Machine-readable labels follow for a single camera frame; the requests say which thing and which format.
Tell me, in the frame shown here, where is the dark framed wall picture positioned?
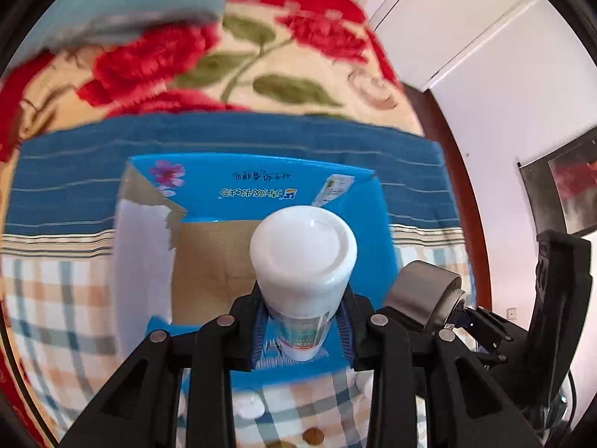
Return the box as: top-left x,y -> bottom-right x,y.
518,128 -> 597,237

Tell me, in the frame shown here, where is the grey-blue pillow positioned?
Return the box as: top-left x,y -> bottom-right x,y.
8,0 -> 226,68

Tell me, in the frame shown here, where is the red floral blanket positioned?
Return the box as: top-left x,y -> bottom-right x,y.
0,0 -> 426,164

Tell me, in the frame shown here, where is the white wardrobe door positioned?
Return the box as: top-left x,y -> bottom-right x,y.
363,0 -> 537,93

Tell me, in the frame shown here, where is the brown wooden bed frame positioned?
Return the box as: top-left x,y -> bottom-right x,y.
404,84 -> 493,309

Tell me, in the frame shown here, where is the brown walnut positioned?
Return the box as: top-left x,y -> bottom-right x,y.
301,427 -> 325,446

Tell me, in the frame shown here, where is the white tube bottle green label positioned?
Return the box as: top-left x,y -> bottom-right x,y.
250,205 -> 357,362

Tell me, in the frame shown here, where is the round metal strainer tin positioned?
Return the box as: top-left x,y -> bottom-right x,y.
384,260 -> 465,333

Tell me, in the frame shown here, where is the small white earbud case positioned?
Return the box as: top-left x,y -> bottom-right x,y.
233,391 -> 265,420

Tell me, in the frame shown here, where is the plaid blue striped bedsheet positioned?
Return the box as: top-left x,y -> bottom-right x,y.
1,111 -> 476,437

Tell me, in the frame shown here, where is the blue cardboard box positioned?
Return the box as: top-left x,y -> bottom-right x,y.
113,152 -> 401,392

